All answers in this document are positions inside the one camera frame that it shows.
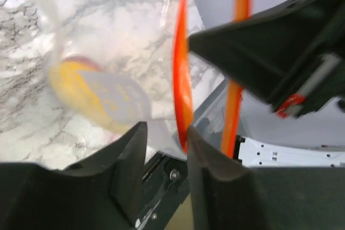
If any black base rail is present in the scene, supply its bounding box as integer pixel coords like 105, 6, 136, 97
134, 81, 227, 229

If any clear zip bag orange zipper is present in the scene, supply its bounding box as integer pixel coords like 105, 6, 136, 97
34, 0, 254, 158

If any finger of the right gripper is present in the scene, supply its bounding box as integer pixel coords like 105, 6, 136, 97
189, 0, 344, 118

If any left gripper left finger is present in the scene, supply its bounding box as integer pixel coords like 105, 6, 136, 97
1, 122, 148, 229

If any purple toy onion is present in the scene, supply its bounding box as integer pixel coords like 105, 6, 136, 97
64, 55, 103, 72

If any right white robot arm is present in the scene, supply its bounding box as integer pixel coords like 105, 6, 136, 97
195, 0, 344, 167

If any yellow toy squash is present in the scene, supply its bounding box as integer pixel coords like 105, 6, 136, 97
49, 61, 132, 134

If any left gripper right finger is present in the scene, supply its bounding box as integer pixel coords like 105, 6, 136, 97
187, 127, 344, 229

